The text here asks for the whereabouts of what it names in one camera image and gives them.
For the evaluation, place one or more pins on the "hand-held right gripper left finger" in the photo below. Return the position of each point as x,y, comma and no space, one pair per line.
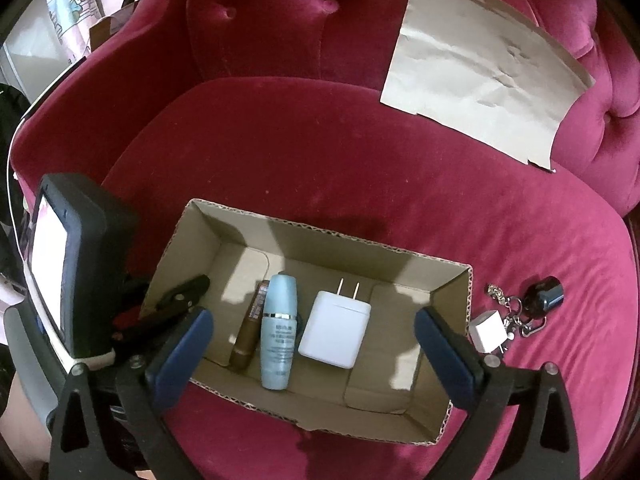
182,355

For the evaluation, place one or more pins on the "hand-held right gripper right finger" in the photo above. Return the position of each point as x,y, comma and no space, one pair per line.
447,355

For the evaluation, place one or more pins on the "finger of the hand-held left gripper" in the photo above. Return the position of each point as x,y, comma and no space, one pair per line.
187,290
160,322

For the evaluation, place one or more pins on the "small white charger plug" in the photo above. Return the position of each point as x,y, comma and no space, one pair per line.
485,332

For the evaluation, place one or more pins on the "brown cosmetic tube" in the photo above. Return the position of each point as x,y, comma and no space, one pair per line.
247,340

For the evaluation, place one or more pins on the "cardboard box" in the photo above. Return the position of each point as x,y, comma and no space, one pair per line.
225,225

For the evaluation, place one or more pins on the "light blue bottle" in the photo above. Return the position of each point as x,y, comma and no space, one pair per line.
279,345

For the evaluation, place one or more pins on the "large white charger plug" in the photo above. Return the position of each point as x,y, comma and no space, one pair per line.
332,330

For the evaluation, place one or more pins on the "red velvet armchair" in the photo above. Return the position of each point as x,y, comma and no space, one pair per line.
325,150

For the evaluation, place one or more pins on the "brown paper sheet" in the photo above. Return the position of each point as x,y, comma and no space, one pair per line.
475,70

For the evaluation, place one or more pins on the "cartoon wall poster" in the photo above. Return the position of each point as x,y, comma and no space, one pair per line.
70,0

